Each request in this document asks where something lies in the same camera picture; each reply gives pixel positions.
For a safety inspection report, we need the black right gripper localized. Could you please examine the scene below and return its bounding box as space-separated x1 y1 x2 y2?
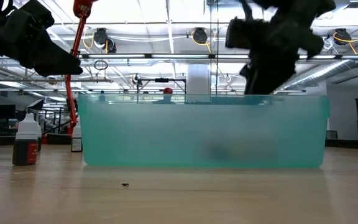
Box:
239 11 325 96

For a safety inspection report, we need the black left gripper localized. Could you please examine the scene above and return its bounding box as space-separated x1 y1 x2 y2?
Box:
0 7 84 77

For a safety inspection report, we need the small red food colouring bottle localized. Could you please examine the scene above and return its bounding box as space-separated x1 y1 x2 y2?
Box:
12 113 40 166

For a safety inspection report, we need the white building column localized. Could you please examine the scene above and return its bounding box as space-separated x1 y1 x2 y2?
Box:
186 63 211 96

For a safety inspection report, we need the black monitor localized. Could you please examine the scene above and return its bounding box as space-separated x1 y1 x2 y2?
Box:
0 104 16 119

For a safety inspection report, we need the small white-capped dropper bottle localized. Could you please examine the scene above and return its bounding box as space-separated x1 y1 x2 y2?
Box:
71 123 83 153

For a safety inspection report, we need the person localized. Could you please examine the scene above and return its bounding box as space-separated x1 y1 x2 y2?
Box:
162 87 173 103

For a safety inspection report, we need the translucent green plastic bin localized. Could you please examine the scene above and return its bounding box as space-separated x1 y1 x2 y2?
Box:
77 93 331 169

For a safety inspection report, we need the black ceiling cable reel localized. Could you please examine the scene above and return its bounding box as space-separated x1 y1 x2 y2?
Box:
193 27 208 45
106 39 117 54
93 27 108 47
334 27 352 45

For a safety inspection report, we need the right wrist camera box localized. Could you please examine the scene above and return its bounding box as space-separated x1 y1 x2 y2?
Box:
224 17 255 50

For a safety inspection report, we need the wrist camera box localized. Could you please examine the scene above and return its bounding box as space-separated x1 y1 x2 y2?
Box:
224 17 255 50
11 0 55 32

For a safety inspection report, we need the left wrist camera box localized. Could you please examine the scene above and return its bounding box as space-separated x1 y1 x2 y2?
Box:
11 0 55 32

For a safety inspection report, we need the silver ventilation duct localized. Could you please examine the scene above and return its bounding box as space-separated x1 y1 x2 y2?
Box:
284 58 358 91

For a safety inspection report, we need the distant black rig frame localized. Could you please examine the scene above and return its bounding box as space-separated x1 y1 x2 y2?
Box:
137 77 188 103

